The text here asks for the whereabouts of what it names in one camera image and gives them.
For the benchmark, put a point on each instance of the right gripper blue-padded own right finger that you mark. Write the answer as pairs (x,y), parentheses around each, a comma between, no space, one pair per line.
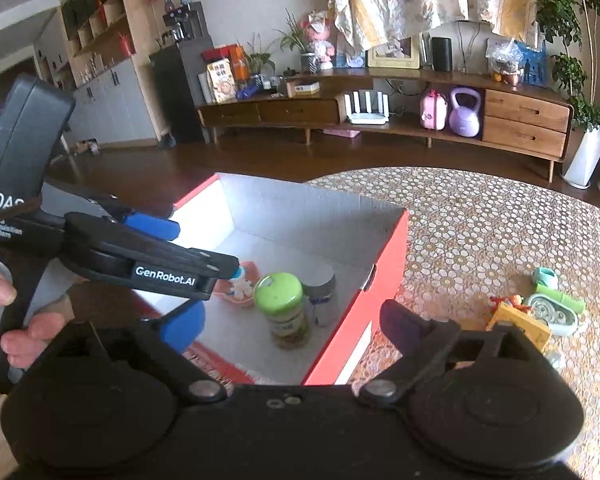
(424,346)

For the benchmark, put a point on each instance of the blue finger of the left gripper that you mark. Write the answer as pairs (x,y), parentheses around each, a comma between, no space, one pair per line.
(162,228)

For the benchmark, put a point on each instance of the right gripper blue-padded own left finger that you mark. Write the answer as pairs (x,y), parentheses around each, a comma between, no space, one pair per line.
(162,342)

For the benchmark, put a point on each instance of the small white blue figurine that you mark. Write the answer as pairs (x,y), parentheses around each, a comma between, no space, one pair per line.
(241,287)

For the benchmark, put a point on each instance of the green lid jar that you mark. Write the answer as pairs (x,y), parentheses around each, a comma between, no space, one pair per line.
(280,298)

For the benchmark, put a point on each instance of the green cylinder battery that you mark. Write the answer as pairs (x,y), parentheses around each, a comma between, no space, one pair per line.
(577,305)

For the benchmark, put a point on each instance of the person's left hand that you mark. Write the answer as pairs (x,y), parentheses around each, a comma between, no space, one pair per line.
(25,334)

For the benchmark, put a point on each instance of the pink bowl toy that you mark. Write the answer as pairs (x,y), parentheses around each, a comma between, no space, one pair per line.
(222,286)

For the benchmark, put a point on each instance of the orange small toy figure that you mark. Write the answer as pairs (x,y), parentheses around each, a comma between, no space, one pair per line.
(514,301)

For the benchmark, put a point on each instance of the yellow small box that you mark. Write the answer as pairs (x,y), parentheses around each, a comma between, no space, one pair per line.
(536,331)

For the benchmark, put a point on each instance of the lace patterned tablecloth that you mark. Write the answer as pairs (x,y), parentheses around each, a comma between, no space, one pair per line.
(441,242)

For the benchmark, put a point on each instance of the grey lid jar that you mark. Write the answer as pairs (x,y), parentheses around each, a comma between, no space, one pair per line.
(319,287)

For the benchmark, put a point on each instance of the red cardboard box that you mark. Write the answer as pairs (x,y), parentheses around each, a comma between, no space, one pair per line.
(289,227)

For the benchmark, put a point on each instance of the teal small round toy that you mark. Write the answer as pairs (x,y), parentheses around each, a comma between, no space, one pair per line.
(545,277)

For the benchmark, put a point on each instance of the mint green tape dispenser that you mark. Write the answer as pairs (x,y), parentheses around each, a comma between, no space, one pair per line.
(560,320)

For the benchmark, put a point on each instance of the yellow snack box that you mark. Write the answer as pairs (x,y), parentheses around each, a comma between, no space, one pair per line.
(221,80)

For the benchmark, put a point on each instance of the black mini fridge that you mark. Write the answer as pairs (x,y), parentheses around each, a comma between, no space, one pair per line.
(176,69)

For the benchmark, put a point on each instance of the wooden shelf cabinet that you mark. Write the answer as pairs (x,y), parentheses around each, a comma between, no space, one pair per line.
(98,50)

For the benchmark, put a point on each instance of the black coffee machine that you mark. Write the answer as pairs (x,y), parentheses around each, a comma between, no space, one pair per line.
(186,22)

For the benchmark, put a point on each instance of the purple kettlebell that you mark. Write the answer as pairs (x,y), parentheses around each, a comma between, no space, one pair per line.
(464,121)

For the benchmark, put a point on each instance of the white planter pot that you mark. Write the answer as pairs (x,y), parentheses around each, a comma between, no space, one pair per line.
(579,166)

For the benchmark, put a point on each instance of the white wifi router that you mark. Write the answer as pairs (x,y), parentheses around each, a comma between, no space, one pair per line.
(366,108)

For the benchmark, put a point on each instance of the pink small suitcase toy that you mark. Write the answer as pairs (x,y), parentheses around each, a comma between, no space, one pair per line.
(433,110)

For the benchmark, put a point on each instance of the wooden tv sideboard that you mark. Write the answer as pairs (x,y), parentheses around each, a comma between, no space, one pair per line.
(524,120)

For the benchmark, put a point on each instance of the pink doll figurine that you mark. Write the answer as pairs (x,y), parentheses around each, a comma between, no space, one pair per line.
(317,28)

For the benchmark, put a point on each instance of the white framed picture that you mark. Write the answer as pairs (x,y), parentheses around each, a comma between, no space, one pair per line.
(398,53)

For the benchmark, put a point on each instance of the black cylindrical speaker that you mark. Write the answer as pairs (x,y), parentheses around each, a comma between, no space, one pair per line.
(442,54)

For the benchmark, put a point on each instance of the clear plastic bag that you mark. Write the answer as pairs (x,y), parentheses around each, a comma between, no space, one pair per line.
(505,61)

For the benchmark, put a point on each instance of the green leafy tree plant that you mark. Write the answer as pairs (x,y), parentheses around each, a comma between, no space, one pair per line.
(572,26)

